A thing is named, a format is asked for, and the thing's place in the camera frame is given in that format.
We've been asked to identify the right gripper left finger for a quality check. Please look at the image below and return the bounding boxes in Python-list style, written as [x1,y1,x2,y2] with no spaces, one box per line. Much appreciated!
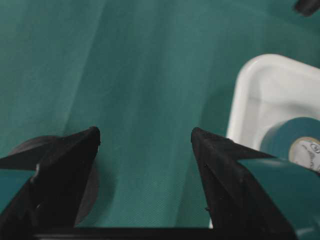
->
[0,126,101,240]

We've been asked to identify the white plastic tray case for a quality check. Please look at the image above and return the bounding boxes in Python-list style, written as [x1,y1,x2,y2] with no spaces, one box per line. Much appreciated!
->
[226,54,320,151]

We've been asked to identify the green table cloth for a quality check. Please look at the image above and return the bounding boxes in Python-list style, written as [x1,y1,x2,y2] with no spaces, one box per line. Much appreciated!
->
[0,0,320,227]

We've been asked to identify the black tape roll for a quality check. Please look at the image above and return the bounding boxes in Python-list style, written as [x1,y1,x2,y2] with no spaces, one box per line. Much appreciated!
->
[8,135,100,226]

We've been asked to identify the teal tape roll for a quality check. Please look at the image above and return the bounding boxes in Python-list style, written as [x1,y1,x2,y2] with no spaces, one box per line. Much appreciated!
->
[259,117,320,174]

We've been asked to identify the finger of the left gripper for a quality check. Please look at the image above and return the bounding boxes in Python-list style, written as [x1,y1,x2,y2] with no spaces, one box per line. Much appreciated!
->
[293,0,320,17]

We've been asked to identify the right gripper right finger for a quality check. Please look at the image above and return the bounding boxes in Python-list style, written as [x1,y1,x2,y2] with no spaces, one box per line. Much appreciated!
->
[191,126,320,240]

